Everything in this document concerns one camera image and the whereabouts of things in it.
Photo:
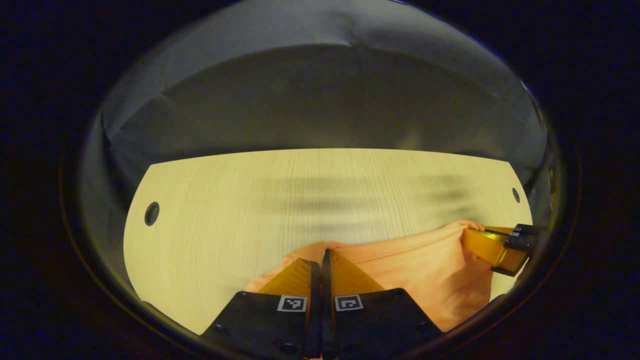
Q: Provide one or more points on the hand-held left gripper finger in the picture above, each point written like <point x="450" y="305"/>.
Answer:
<point x="326" y="310"/>
<point x="315" y="310"/>

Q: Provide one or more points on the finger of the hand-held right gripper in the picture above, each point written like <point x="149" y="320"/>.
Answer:
<point x="525" y="230"/>
<point x="492" y="247"/>

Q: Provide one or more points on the orange T-shirt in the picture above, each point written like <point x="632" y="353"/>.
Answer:
<point x="425" y="270"/>

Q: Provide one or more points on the black backdrop cloth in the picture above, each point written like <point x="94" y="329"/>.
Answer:
<point x="320" y="100"/>

